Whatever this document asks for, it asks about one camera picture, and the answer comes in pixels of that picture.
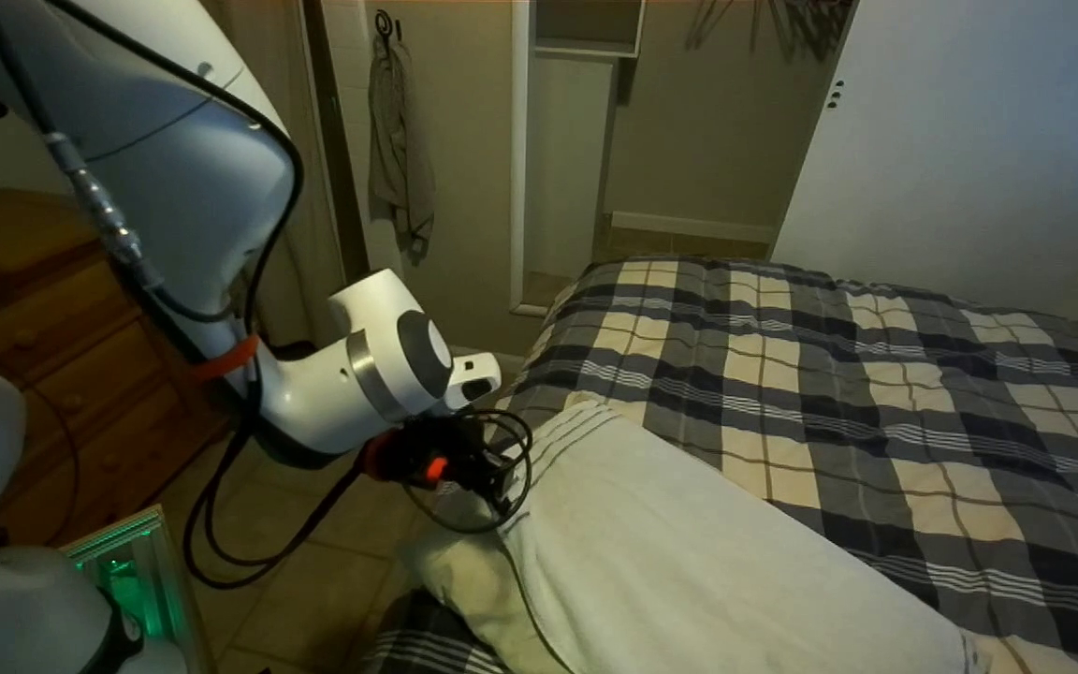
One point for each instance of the white door frame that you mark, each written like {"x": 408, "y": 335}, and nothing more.
{"x": 517, "y": 149}

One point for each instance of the plaid bed comforter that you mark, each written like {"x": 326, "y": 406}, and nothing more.
{"x": 916, "y": 398}

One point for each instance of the beige curtain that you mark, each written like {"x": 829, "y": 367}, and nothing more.
{"x": 275, "y": 57}

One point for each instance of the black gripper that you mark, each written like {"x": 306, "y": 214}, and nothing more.
{"x": 467, "y": 453}

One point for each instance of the wooden dresser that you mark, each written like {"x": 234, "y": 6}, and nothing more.
{"x": 53, "y": 350}

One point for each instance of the cream striped towel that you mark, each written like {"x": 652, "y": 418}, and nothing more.
{"x": 689, "y": 574}

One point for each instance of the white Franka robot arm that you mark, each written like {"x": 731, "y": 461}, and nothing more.
{"x": 189, "y": 189}

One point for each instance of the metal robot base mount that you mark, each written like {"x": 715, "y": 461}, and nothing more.
{"x": 129, "y": 574}

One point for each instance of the grey hanging garment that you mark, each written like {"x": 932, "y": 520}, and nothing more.
{"x": 398, "y": 137}

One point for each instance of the clothes hangers bundle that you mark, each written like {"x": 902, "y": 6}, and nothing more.
{"x": 786, "y": 22}

